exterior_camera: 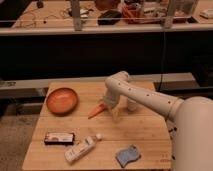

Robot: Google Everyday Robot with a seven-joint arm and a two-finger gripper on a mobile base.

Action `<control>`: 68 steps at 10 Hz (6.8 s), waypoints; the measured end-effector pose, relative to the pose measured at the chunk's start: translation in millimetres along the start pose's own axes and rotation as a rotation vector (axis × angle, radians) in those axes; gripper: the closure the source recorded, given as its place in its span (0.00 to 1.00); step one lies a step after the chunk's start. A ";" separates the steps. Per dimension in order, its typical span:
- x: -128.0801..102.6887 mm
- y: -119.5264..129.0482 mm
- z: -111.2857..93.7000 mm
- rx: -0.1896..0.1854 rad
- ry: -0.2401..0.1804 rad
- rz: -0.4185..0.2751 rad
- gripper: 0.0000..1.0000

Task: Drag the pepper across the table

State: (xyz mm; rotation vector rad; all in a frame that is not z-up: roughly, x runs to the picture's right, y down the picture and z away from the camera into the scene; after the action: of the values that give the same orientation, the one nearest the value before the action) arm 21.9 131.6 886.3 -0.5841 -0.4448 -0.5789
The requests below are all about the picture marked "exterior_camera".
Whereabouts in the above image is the grey metal post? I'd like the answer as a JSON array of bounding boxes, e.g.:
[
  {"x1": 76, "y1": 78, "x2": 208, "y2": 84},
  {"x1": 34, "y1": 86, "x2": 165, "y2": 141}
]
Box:
[
  {"x1": 163, "y1": 0, "x2": 176, "y2": 29},
  {"x1": 70, "y1": 0, "x2": 82, "y2": 31}
]

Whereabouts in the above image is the black bag on shelf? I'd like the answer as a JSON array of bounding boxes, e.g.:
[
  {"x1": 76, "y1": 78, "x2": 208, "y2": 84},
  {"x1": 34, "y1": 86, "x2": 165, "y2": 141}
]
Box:
[{"x1": 97, "y1": 10, "x2": 122, "y2": 25}]

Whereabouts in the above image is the grey metal post left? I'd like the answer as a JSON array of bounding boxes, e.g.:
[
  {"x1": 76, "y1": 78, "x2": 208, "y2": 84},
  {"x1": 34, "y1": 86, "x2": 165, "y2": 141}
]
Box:
[{"x1": 70, "y1": 0, "x2": 82, "y2": 31}]

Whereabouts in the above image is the grey metal post right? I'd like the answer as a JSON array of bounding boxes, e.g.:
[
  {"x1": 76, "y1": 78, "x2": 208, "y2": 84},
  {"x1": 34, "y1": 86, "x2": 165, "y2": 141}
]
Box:
[{"x1": 163, "y1": 0, "x2": 176, "y2": 29}]

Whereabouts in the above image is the orange wooden bowl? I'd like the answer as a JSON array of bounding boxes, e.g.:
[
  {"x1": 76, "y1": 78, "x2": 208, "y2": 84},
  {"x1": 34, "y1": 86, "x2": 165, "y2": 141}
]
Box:
[{"x1": 46, "y1": 88, "x2": 78, "y2": 115}]

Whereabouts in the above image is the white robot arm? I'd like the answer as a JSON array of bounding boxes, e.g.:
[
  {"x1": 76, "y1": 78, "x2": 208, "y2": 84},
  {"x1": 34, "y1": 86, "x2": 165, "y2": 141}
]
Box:
[{"x1": 103, "y1": 71, "x2": 213, "y2": 171}]

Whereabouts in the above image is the white plastic bottle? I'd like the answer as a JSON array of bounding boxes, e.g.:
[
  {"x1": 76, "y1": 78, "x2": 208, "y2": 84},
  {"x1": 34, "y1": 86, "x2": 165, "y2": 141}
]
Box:
[{"x1": 65, "y1": 133, "x2": 103, "y2": 164}]

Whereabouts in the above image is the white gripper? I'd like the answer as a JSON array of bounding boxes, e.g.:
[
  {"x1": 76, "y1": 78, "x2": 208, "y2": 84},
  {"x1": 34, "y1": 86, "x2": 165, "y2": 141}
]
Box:
[{"x1": 98, "y1": 92, "x2": 119, "y2": 122}]

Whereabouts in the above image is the red tray on shelf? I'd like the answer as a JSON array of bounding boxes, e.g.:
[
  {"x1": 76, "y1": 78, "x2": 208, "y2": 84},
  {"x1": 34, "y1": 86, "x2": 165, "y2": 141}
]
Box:
[{"x1": 121, "y1": 3, "x2": 168, "y2": 24}]

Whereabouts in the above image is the blue sponge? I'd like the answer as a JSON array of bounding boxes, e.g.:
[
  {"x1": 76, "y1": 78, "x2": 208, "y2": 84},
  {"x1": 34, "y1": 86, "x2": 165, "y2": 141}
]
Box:
[{"x1": 115, "y1": 145, "x2": 141, "y2": 168}]

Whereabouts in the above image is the black hanging cable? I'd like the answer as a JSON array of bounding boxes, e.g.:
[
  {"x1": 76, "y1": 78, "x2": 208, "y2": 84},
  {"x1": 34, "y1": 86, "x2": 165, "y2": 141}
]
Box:
[{"x1": 157, "y1": 27, "x2": 167, "y2": 92}]

